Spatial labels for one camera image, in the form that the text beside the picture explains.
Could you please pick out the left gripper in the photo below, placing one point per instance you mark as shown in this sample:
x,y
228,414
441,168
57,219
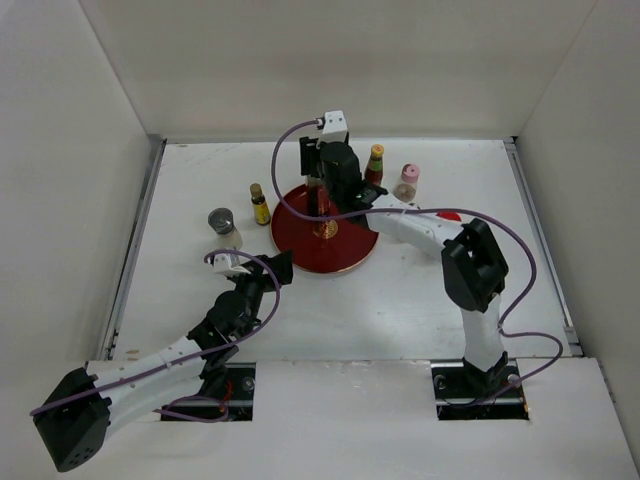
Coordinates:
x,y
254,270

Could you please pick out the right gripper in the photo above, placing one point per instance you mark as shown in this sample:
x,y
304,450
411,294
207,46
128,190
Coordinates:
x,y
310,154

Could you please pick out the tall dark soy sauce bottle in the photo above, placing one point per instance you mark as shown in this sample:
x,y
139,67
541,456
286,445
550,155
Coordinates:
x,y
318,203

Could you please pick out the small yellow-label bottle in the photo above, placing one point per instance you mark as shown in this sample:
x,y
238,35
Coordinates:
x,y
261,211

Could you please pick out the yellow-capped sauce bottle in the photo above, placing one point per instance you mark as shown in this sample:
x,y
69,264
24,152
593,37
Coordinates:
x,y
374,170

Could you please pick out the pink-capped spice shaker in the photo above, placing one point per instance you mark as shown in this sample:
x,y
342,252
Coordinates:
x,y
406,186

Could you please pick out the red-lid sauce jar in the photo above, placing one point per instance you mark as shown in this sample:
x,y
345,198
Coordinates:
x,y
449,215

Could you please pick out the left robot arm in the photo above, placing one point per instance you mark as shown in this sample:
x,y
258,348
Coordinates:
x,y
86,409

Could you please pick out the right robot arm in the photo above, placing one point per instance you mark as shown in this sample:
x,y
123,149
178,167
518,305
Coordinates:
x,y
474,268

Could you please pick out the grey-capped white shaker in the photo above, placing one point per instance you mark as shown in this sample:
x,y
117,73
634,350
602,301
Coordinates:
x,y
221,220

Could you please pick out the round red tray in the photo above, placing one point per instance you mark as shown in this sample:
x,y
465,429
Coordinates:
x,y
321,247

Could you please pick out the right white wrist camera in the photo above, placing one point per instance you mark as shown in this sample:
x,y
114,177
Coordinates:
x,y
334,127

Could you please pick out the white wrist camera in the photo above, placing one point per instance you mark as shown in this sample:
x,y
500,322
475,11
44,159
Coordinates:
x,y
334,127
226,264

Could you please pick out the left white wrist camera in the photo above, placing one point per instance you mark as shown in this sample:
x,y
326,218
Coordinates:
x,y
226,264

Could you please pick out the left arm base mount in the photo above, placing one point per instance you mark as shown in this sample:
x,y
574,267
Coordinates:
x,y
229,397

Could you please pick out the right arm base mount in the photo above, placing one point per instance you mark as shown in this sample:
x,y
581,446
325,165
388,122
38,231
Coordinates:
x,y
464,393

